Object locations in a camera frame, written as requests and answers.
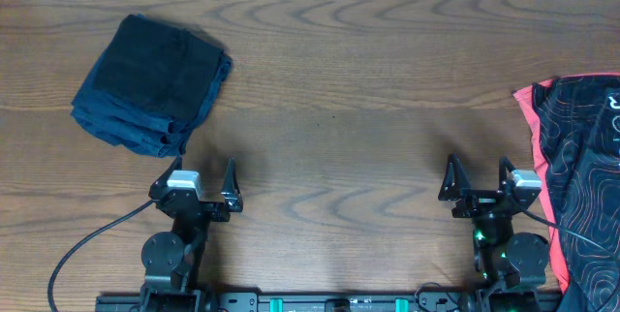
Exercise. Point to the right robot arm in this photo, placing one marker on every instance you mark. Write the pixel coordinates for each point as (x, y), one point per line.
(511, 264)

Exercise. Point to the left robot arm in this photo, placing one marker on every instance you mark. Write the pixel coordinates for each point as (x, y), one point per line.
(172, 259)

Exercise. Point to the red shirt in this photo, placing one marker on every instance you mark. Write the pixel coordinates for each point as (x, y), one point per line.
(540, 157)

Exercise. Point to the folded dark navy clothes stack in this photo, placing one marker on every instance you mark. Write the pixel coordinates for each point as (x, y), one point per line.
(151, 87)

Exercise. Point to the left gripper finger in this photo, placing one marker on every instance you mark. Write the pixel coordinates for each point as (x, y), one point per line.
(230, 189)
(162, 180)

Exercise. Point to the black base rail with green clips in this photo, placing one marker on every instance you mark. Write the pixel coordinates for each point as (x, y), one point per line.
(252, 302)

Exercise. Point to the black jersey with orange contour lines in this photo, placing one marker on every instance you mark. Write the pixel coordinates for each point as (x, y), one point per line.
(581, 166)

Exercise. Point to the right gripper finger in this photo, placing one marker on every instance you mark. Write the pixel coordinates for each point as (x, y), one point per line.
(456, 184)
(506, 168)

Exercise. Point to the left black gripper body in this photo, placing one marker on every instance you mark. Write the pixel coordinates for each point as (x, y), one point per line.
(217, 215)

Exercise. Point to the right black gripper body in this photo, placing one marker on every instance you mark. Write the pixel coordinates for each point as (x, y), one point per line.
(478, 205)

